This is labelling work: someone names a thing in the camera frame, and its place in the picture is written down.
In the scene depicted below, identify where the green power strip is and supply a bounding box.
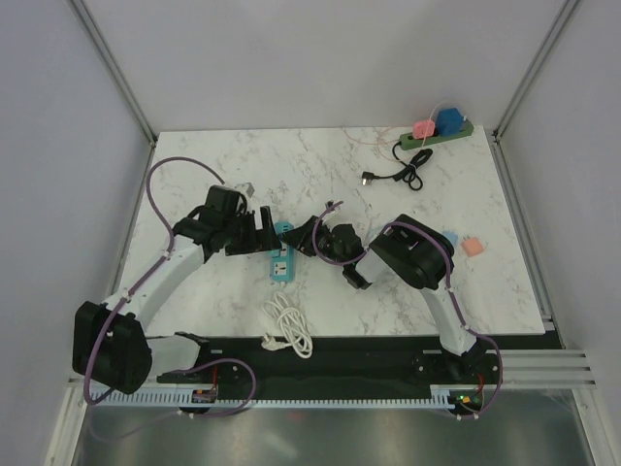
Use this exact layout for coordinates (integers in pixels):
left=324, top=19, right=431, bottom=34
left=398, top=119, right=474, bottom=150

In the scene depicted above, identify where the white power cord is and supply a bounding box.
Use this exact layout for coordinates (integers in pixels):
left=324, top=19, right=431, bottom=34
left=261, top=289, right=314, bottom=360

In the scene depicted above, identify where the slotted cable duct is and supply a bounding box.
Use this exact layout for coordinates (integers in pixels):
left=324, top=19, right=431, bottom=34
left=99, top=385, right=456, bottom=410

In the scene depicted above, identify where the black power cord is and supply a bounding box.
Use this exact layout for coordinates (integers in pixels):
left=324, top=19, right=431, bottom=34
left=361, top=144, right=435, bottom=191

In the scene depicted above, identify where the light blue charger plug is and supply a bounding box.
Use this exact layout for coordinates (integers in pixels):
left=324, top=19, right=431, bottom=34
left=442, top=230, right=458, bottom=247

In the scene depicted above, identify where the thin pink cable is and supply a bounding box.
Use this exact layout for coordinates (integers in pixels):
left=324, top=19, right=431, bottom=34
left=343, top=100, right=460, bottom=164

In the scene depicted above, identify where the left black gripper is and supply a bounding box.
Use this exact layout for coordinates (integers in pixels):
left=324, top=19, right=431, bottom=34
left=221, top=207, right=280, bottom=256

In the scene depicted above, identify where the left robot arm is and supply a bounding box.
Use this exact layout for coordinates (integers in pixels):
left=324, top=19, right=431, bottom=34
left=72, top=186, right=280, bottom=394

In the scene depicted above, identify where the salmon pink charger plug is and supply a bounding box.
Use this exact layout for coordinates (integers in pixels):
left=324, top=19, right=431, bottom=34
left=461, top=237, right=484, bottom=257

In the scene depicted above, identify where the pink plug adapter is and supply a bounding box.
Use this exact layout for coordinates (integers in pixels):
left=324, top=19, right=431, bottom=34
left=412, top=118, right=436, bottom=140

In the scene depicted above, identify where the teal power strip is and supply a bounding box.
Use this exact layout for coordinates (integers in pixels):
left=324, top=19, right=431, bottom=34
left=270, top=240, right=295, bottom=283

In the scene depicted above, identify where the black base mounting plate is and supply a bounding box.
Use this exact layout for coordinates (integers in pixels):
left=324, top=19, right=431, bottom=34
left=104, top=333, right=523, bottom=402

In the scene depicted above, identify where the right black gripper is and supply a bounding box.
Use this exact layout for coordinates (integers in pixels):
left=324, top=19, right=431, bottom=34
left=278, top=216, right=347, bottom=269

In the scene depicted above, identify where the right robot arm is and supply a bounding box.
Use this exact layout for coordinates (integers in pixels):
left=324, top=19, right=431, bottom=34
left=279, top=215, right=485, bottom=383

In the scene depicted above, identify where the blue cube adapter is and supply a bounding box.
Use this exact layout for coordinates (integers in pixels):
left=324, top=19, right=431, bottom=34
left=436, top=107, right=464, bottom=137

